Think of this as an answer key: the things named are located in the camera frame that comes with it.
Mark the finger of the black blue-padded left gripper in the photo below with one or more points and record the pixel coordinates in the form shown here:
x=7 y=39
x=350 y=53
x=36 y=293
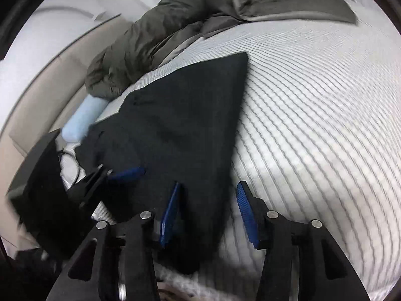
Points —
x=115 y=262

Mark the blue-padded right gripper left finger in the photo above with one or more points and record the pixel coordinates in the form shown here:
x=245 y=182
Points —
x=132 y=174

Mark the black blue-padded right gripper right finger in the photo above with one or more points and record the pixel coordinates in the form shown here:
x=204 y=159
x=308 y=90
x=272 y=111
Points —
x=302 y=260

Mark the black pants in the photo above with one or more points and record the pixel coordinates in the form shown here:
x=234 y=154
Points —
x=181 y=130

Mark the light blue pillow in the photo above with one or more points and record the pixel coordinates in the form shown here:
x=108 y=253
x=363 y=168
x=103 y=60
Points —
x=86 y=114

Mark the beige upholstered headboard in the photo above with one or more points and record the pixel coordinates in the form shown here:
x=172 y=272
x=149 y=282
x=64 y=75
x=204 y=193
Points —
x=51 y=98

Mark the white honeycomb-pattern bed sheet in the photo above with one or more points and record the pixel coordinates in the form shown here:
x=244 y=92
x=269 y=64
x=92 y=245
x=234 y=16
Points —
x=319 y=132

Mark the grey-green duvet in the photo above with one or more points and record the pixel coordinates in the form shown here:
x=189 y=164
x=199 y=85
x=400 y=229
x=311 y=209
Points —
x=170 y=27

